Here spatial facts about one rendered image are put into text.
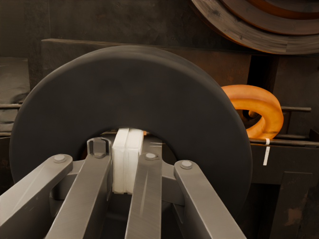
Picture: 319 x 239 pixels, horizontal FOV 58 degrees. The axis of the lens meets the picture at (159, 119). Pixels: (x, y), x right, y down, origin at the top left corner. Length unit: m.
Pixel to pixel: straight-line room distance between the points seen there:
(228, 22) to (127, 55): 0.39
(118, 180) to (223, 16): 0.42
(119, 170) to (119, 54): 0.06
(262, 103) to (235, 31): 0.13
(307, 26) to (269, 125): 0.18
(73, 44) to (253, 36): 0.36
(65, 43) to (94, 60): 0.50
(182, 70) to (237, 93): 0.35
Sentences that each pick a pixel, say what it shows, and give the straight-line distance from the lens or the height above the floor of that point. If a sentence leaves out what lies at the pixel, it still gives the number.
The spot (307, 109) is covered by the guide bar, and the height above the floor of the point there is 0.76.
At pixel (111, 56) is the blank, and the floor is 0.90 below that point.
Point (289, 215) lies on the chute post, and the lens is 0.70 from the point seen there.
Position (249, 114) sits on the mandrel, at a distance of 0.70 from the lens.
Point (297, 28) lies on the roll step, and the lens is 0.56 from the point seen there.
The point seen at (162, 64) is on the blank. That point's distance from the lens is 0.16.
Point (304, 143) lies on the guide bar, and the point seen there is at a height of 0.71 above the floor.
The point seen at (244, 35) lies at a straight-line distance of 0.55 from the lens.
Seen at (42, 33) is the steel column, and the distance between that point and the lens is 3.31.
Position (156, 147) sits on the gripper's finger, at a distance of 0.17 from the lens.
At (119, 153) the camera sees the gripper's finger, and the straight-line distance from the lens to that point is 0.15.
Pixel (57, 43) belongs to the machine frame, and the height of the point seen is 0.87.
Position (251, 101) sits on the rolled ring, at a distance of 0.51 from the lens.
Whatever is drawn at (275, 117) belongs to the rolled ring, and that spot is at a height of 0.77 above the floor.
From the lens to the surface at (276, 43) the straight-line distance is 0.57.
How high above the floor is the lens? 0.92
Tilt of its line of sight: 18 degrees down
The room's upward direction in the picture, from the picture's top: 4 degrees clockwise
